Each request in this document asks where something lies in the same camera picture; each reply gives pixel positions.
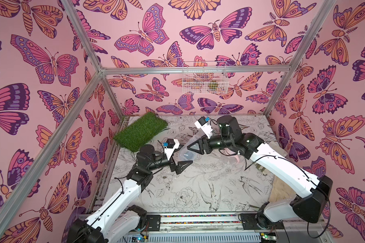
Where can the green artificial grass mat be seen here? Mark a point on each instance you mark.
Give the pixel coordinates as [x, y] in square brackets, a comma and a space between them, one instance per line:
[140, 132]

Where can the beige work glove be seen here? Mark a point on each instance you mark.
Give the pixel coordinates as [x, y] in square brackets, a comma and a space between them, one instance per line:
[263, 170]

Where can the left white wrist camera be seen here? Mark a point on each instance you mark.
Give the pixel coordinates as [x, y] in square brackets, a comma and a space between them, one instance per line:
[169, 147]

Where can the dark teal nipple collar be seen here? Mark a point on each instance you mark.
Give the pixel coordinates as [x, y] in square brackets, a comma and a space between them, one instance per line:
[188, 156]

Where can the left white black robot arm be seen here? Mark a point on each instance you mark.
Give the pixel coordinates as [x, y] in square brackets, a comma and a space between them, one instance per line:
[118, 216]

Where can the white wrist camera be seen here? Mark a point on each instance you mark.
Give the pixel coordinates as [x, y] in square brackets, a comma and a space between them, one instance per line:
[204, 123]
[169, 147]

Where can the white wire basket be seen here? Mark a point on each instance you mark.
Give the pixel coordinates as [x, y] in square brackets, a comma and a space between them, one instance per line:
[205, 80]

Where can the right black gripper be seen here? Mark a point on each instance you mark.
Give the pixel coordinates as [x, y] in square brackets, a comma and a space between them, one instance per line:
[204, 145]

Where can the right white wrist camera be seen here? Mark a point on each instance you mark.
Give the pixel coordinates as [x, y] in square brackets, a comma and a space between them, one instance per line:
[204, 123]

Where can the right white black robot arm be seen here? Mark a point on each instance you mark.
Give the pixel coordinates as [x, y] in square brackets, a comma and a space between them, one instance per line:
[312, 192]

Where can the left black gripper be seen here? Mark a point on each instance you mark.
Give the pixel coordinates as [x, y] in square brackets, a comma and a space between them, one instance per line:
[178, 171]

